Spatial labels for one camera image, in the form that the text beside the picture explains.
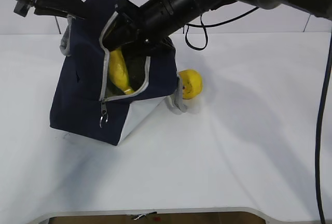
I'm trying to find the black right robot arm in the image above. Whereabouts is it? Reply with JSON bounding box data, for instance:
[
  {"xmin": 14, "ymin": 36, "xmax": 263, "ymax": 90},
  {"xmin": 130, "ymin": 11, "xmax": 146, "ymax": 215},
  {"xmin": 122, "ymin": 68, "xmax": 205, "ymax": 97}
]
[{"xmin": 102, "ymin": 0, "xmax": 331, "ymax": 50}]

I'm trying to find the yellow banana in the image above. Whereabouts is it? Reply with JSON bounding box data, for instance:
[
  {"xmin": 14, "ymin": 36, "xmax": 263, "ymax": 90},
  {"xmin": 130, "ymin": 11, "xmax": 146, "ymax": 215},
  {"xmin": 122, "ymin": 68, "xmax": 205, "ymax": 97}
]
[{"xmin": 108, "ymin": 48, "xmax": 134, "ymax": 95}]

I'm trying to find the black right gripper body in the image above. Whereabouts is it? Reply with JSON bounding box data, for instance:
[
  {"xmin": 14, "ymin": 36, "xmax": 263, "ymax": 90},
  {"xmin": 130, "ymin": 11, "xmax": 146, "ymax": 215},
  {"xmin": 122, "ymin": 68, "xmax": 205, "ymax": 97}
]
[{"xmin": 115, "ymin": 0, "xmax": 176, "ymax": 44}]

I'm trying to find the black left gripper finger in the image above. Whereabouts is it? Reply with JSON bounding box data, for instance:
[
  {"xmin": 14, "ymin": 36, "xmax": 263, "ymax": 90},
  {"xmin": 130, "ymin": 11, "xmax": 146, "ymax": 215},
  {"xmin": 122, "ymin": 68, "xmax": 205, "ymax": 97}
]
[{"xmin": 34, "ymin": 0, "xmax": 89, "ymax": 19}]

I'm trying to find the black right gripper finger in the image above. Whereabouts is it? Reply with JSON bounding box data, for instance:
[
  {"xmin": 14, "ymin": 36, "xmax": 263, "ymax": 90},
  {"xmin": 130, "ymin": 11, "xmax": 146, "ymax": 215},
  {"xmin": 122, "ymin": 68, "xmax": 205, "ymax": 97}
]
[{"xmin": 103, "ymin": 14, "xmax": 139, "ymax": 50}]

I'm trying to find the navy blue lunch bag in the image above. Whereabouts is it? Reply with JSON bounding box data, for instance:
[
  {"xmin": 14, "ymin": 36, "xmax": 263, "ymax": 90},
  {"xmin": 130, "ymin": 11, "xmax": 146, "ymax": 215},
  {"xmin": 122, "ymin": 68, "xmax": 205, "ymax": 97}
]
[{"xmin": 50, "ymin": 0, "xmax": 178, "ymax": 146}]

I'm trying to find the yellow lemon toy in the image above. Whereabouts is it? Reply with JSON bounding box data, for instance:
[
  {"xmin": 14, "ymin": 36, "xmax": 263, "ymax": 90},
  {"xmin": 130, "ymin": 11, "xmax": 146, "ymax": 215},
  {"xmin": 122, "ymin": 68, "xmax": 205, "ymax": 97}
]
[{"xmin": 179, "ymin": 69, "xmax": 203, "ymax": 100}]

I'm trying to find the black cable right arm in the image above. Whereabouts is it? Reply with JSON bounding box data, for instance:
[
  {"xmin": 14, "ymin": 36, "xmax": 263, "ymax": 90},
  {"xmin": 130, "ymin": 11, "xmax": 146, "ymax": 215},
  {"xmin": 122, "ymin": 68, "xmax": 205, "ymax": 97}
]
[{"xmin": 314, "ymin": 31, "xmax": 332, "ymax": 224}]

